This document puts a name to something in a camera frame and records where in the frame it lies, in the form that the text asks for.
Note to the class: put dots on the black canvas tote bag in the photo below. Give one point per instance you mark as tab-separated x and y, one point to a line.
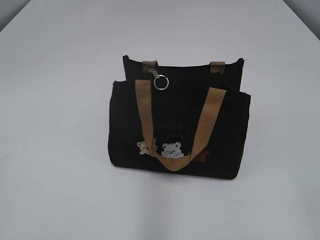
185	120

